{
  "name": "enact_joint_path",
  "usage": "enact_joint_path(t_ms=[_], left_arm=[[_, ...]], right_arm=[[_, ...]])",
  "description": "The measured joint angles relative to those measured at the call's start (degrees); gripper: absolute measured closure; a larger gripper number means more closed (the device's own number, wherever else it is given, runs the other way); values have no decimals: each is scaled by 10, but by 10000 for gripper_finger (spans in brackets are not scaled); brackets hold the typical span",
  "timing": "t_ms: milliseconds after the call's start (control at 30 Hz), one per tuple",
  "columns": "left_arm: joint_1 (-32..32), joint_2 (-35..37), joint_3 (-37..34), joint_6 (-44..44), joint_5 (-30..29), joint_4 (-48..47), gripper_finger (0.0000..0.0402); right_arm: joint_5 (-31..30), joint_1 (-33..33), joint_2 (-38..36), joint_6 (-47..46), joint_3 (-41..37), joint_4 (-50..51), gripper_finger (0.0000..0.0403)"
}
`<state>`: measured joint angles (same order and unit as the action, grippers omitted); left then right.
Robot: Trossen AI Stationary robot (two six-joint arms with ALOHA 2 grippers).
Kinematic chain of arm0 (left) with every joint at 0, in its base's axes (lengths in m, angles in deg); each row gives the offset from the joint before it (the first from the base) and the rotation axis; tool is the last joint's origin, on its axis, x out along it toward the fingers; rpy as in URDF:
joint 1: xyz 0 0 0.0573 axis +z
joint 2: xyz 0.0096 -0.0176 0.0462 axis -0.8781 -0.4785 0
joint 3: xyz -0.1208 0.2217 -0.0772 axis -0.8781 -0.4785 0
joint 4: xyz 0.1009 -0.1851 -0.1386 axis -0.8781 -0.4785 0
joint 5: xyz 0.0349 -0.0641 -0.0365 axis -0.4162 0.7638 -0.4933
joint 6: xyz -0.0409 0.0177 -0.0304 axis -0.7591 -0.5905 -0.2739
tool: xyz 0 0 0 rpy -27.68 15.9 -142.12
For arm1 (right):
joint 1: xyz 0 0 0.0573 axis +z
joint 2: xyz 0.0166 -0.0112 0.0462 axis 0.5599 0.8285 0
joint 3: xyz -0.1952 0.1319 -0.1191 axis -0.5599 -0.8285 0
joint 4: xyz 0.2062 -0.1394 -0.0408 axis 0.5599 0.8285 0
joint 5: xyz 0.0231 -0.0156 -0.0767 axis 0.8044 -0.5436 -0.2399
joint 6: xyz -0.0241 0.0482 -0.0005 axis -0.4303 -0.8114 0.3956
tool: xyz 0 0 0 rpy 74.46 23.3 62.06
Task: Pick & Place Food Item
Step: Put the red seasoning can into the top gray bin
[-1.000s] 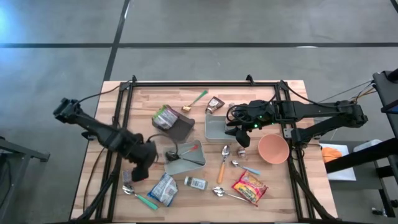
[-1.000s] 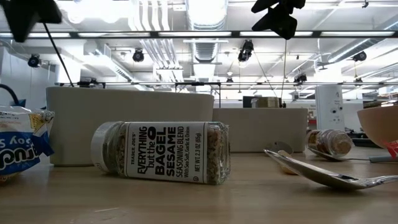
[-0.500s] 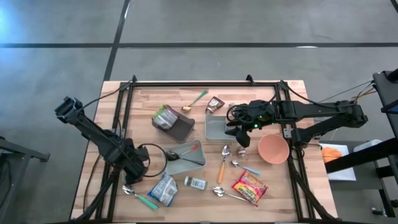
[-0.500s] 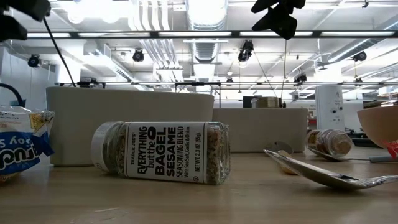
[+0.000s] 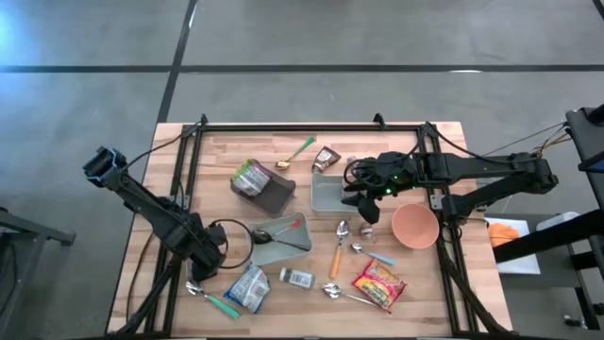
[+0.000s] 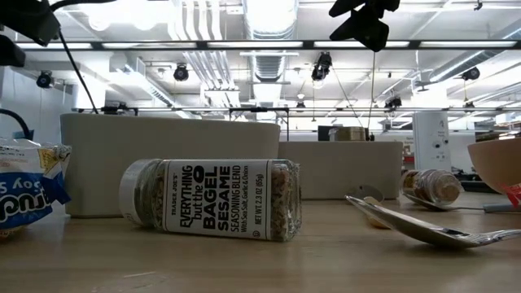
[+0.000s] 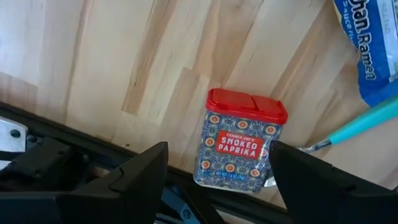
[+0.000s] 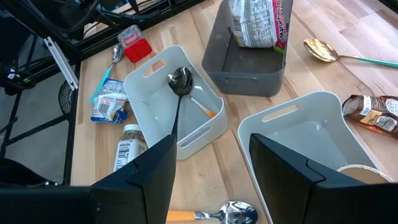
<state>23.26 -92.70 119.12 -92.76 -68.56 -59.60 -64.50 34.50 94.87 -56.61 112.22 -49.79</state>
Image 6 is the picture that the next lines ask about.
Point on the beige cup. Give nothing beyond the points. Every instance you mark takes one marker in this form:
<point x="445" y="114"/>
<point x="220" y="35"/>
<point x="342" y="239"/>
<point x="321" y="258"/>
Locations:
<point x="351" y="134"/>

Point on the blue white snack bag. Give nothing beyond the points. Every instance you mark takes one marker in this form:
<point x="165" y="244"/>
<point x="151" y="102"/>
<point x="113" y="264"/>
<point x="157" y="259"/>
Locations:
<point x="24" y="191"/>

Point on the light grey plastic bin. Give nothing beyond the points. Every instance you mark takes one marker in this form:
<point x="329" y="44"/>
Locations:
<point x="163" y="138"/>
<point x="346" y="171"/>

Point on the small glass spice jar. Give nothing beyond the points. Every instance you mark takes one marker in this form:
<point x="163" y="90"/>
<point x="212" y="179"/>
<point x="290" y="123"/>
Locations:
<point x="431" y="186"/>

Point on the red yellow ramen packet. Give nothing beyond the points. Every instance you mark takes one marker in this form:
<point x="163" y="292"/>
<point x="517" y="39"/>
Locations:
<point x="515" y="195"/>

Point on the black ceiling spotlight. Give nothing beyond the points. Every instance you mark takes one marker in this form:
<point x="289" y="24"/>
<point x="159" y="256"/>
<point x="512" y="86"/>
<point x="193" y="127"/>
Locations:
<point x="321" y="67"/>
<point x="471" y="73"/>
<point x="392" y="101"/>
<point x="181" y="73"/>
<point x="45" y="79"/>

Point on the black overhead light bar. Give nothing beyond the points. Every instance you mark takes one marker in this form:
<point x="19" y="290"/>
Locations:
<point x="308" y="45"/>

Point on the blue computer monitor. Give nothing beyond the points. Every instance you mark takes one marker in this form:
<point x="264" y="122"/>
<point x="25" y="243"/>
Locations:
<point x="22" y="135"/>

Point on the dark background monitor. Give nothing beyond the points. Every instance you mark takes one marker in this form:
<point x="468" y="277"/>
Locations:
<point x="327" y="133"/>

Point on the white pillar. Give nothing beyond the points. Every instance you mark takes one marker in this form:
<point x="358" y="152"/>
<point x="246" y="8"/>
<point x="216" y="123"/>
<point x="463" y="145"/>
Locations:
<point x="431" y="138"/>

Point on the red background boxes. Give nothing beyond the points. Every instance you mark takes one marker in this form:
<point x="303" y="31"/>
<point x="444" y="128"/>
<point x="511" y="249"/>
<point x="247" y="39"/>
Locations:
<point x="408" y="156"/>

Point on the all-metal spoon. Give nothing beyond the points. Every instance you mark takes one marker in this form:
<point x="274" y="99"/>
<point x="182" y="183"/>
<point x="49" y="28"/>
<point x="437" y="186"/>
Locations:
<point x="407" y="226"/>

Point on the bagel sesame seasoning jar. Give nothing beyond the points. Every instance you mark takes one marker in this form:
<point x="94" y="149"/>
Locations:
<point x="215" y="199"/>

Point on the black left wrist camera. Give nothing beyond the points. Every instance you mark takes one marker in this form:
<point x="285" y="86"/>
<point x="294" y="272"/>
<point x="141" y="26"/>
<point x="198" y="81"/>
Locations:
<point x="28" y="20"/>

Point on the silver ventilation duct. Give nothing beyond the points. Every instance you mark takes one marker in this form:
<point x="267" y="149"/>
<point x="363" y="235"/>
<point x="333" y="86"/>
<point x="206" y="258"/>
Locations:
<point x="270" y="24"/>

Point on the black background frame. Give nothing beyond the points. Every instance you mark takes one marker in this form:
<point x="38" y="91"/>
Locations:
<point x="260" y="109"/>

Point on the black aluminium table frame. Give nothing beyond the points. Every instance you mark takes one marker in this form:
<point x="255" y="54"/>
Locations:
<point x="472" y="186"/>

